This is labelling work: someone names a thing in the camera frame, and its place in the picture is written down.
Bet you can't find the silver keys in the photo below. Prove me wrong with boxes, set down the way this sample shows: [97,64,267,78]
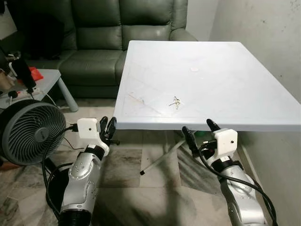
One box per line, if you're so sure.
[169,96,183,110]

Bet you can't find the white plastic folding table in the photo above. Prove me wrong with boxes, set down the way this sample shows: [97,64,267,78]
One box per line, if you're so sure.
[114,40,301,132]

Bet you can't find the grey metal table leg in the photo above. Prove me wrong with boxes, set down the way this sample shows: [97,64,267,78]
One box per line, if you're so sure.
[140,137,187,176]

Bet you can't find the dark green leather sofa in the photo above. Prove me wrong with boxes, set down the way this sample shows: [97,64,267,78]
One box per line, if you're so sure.
[0,0,198,99]

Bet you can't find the grey low side table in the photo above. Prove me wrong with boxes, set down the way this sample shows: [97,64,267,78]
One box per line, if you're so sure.
[0,69,79,113]

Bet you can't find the dark grey round fan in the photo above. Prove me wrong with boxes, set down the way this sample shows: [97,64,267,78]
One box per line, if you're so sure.
[0,99,68,167]

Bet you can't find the red plastic object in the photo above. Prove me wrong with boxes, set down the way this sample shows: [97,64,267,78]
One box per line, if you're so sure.
[29,66,44,82]

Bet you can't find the white power strip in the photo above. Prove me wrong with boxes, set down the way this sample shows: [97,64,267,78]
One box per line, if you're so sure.
[0,87,39,100]

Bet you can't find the black handheld device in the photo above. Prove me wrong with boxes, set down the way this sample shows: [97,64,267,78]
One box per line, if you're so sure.
[10,58,37,93]

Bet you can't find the black clothing pile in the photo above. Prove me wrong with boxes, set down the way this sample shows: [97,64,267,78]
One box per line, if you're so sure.
[12,8,63,60]

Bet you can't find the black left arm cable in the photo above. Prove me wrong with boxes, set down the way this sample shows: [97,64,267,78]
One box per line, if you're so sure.
[41,123,79,222]

